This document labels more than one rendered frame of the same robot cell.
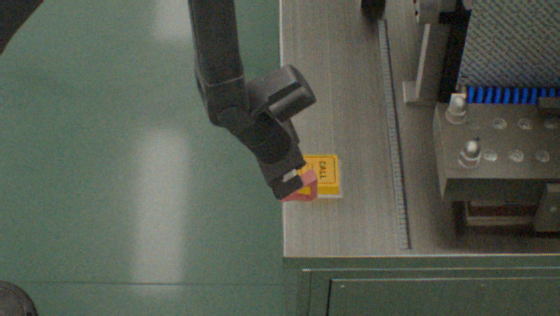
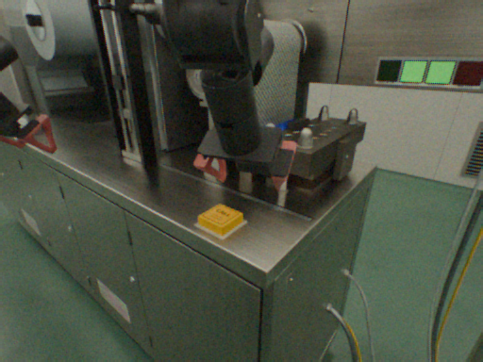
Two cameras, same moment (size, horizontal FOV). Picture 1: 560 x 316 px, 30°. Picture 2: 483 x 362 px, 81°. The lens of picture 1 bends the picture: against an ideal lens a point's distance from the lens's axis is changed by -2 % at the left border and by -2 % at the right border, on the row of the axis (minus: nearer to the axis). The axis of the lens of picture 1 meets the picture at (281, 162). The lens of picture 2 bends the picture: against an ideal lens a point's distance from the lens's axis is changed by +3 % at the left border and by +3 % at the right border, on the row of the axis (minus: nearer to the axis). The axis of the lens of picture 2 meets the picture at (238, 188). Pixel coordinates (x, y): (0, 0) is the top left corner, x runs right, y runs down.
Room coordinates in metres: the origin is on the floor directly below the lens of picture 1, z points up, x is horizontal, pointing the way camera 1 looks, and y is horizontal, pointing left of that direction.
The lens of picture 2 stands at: (0.78, 0.30, 1.24)
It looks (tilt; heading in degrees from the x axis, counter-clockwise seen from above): 26 degrees down; 311
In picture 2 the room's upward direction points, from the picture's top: straight up
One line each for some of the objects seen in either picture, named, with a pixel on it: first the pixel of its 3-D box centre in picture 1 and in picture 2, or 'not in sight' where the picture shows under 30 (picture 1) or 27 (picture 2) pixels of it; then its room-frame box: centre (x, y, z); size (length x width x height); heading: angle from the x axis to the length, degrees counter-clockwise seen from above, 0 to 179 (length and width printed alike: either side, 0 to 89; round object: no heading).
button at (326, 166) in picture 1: (317, 174); (221, 219); (1.14, -0.06, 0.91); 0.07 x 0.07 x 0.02; 2
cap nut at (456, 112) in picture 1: (457, 107); not in sight; (1.18, -0.29, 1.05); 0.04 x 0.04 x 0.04
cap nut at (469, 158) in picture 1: (471, 151); (306, 137); (1.09, -0.30, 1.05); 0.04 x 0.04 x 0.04
